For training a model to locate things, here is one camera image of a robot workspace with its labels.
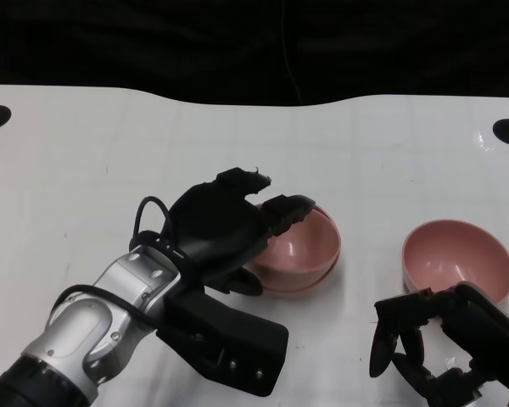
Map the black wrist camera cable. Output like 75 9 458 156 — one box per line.
60 195 176 337

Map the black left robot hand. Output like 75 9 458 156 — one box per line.
168 166 320 297

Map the black backdrop cloth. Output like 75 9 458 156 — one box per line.
0 0 509 108

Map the thin black hanging cable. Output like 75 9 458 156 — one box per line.
281 0 303 107

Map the pink plastic bowl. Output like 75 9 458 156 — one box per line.
249 202 342 276
401 219 509 307
254 249 339 298

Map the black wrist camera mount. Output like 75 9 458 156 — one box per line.
155 291 290 399

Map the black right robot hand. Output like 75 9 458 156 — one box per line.
369 282 509 407

